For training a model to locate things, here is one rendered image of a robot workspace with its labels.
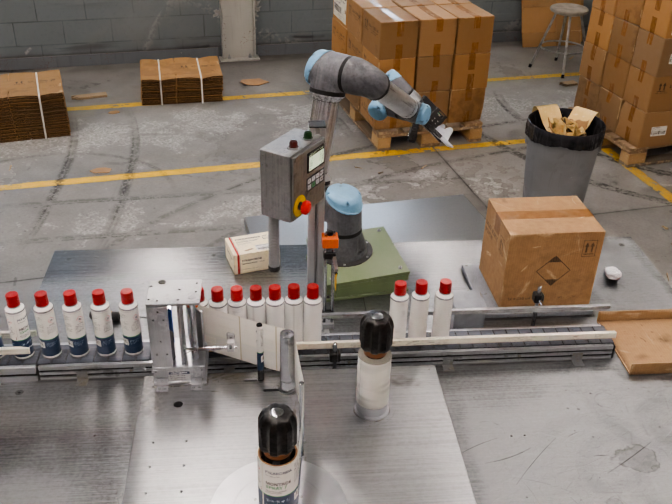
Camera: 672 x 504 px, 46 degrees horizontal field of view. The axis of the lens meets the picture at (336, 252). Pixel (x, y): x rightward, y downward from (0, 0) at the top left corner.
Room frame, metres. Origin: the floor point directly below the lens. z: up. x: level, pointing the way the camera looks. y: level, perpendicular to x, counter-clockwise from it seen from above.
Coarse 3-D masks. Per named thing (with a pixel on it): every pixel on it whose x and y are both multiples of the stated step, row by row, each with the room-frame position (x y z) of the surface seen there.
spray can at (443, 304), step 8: (440, 280) 1.87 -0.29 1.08; (448, 280) 1.87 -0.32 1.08; (440, 288) 1.86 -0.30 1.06; (448, 288) 1.86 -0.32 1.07; (440, 296) 1.85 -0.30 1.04; (448, 296) 1.85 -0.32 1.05; (440, 304) 1.85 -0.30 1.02; (448, 304) 1.85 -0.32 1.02; (440, 312) 1.85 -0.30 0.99; (448, 312) 1.85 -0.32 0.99; (440, 320) 1.85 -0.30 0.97; (448, 320) 1.85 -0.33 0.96; (432, 328) 1.86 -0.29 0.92; (440, 328) 1.85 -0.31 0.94; (448, 328) 1.85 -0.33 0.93; (432, 336) 1.86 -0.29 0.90; (440, 336) 1.84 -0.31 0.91; (448, 336) 1.86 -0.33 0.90
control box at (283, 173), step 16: (272, 144) 1.89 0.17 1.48; (288, 144) 1.89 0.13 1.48; (304, 144) 1.89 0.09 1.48; (320, 144) 1.93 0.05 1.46; (272, 160) 1.84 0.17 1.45; (288, 160) 1.82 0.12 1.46; (304, 160) 1.86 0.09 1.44; (272, 176) 1.84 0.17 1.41; (288, 176) 1.82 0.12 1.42; (304, 176) 1.86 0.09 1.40; (272, 192) 1.84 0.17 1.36; (288, 192) 1.82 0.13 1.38; (304, 192) 1.86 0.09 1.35; (320, 192) 1.93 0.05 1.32; (272, 208) 1.84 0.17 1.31; (288, 208) 1.82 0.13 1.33
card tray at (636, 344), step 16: (608, 320) 2.05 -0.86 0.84; (624, 320) 2.06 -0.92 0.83; (640, 320) 2.06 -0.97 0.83; (656, 320) 2.06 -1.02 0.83; (624, 336) 1.97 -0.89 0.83; (640, 336) 1.98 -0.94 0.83; (656, 336) 1.98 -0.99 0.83; (624, 352) 1.89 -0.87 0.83; (640, 352) 1.90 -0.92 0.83; (656, 352) 1.90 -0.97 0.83; (640, 368) 1.80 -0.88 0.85; (656, 368) 1.80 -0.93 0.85
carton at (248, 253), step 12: (228, 240) 2.36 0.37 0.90; (240, 240) 2.36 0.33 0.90; (252, 240) 2.37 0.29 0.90; (264, 240) 2.37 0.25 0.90; (228, 252) 2.33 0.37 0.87; (240, 252) 2.29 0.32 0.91; (252, 252) 2.29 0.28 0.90; (264, 252) 2.30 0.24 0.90; (240, 264) 2.27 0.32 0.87; (252, 264) 2.29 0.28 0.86; (264, 264) 2.30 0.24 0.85
